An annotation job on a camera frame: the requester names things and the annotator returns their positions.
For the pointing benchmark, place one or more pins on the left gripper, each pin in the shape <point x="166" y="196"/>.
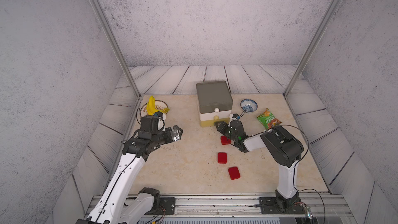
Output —
<point x="177" y="136"/>

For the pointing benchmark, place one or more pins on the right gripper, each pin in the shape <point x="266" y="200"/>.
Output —
<point x="222" y="127"/>

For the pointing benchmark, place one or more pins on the white drawer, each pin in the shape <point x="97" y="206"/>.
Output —
<point x="211" y="116"/>

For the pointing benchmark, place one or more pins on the red brooch box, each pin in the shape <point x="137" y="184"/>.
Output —
<point x="225" y="140"/>
<point x="222" y="158"/>
<point x="234" y="173"/>

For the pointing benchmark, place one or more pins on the grey top drawer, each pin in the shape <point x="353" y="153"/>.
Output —
<point x="212" y="95"/>

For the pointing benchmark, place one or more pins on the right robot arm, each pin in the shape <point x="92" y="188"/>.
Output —
<point x="285" y="149"/>

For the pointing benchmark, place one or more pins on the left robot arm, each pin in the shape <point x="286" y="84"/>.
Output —
<point x="110" y="209"/>

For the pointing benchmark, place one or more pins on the three-drawer storage cabinet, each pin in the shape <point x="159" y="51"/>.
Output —
<point x="215" y="102"/>

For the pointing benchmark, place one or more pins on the cream round plate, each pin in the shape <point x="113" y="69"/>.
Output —
<point x="160" y="106"/>

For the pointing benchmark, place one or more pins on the yellow banana bunch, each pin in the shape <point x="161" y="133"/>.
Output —
<point x="150" y="107"/>

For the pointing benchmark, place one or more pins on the blue white porcelain bowl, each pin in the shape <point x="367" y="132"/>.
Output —
<point x="248" y="106"/>

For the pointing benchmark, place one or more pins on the green snack bag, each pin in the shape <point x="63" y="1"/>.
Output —
<point x="268" y="120"/>

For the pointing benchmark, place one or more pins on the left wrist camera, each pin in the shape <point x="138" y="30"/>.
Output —
<point x="161" y="120"/>

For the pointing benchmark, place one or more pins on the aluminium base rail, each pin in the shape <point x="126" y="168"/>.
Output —
<point x="312" y="208"/>

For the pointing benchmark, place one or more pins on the left metal frame post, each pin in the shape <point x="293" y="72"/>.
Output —
<point x="113" y="42"/>

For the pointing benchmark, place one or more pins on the metal frame post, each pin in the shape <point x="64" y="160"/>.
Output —
<point x="328" y="15"/>
<point x="113" y="42"/>

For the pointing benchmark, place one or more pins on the right metal frame post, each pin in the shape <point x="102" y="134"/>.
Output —
<point x="328" y="15"/>

